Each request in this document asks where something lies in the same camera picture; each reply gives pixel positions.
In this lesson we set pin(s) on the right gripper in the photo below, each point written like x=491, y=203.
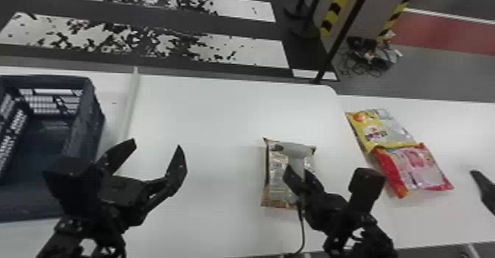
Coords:
x=330, y=213

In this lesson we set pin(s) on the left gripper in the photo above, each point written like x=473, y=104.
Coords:
x=121, y=197

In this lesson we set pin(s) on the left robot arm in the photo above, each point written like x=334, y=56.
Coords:
x=73, y=240

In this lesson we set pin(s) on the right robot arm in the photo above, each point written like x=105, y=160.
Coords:
x=367, y=240

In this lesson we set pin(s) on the brown snack packet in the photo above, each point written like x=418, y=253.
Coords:
x=276, y=166

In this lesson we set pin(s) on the blue basket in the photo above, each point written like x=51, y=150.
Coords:
x=87, y=124

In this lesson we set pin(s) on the yellow snack packet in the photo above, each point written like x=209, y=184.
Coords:
x=373, y=130

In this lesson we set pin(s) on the red snack packet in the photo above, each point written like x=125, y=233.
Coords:
x=415, y=168

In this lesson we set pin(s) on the black pointed object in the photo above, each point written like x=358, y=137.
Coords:
x=486, y=190

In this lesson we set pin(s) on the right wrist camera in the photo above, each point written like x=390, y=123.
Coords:
x=365, y=188

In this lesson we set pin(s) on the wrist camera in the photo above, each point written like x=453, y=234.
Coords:
x=71, y=184
x=365, y=188

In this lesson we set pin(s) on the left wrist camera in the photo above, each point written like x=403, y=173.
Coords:
x=71, y=184

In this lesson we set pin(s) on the yellow black striped post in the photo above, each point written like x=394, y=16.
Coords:
x=336, y=4

